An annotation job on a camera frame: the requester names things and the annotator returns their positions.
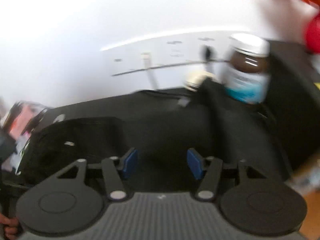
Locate red ribbed vase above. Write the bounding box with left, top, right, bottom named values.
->
left=304, top=13, right=320, bottom=54

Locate silver desk grommet left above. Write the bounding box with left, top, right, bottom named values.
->
left=53, top=114, right=66, bottom=124

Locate person left hand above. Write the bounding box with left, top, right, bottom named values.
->
left=0, top=213, right=20, bottom=240

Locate white wall socket panel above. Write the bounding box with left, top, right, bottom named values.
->
left=100, top=31, right=231, bottom=76

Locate white charging cable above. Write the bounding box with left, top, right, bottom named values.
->
left=140, top=52, right=160, bottom=91

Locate pink power strip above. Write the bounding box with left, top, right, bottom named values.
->
left=2, top=101, right=41, bottom=140

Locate brown fish oil bottle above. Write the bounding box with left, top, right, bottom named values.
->
left=224, top=33, right=271, bottom=105

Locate black box on desk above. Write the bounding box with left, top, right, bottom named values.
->
left=264, top=40, right=319, bottom=170

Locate black power plug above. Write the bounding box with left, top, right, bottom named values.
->
left=202, top=45, right=215, bottom=62

